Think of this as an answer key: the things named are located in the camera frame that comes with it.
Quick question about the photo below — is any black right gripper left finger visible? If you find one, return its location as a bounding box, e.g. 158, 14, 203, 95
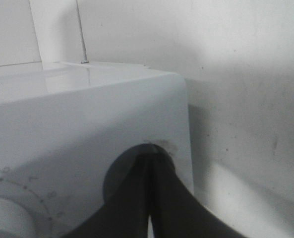
64, 154, 151, 238

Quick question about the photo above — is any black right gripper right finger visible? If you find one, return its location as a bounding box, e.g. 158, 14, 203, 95
148, 146, 243, 238

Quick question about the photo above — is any white microwave knob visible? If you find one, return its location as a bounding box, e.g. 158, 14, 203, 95
0, 179, 38, 238

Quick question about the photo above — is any white microwave oven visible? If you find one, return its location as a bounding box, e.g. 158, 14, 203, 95
0, 62, 194, 238

